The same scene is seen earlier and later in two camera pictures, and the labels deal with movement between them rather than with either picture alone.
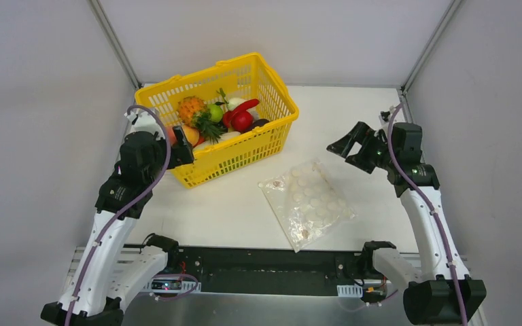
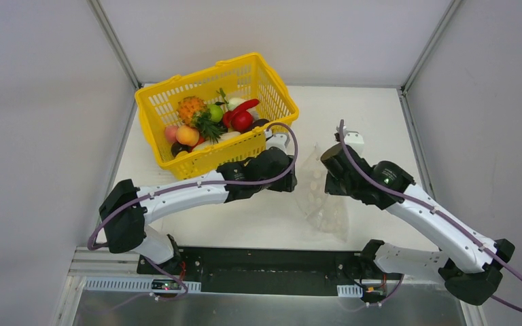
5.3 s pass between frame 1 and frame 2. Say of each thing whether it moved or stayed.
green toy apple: stayed
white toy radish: stayed
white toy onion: stayed
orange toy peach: stayed
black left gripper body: moved
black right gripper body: moved
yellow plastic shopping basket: stayed
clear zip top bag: moved
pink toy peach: stayed
